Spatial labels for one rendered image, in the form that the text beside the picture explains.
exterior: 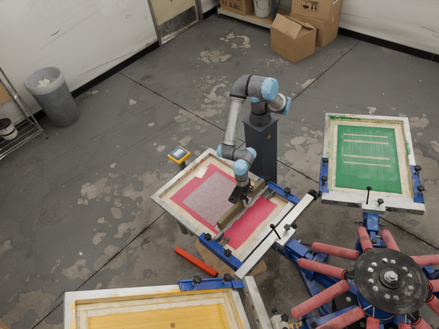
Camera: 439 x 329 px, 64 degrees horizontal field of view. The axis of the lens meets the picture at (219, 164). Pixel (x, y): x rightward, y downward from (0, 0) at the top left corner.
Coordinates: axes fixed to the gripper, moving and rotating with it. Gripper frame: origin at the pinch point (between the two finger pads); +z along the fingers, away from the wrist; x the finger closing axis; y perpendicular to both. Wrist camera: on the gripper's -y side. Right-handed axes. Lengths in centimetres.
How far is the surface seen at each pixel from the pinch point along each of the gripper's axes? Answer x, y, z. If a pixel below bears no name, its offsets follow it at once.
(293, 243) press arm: -37.4, 0.2, 5.1
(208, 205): 23.7, -7.9, 13.7
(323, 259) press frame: -55, 2, 5
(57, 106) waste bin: 314, 6, 76
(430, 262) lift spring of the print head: -96, 26, -10
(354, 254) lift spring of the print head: -68, 5, -14
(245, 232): -7.8, -7.7, 13.7
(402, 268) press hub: -88, 7, -22
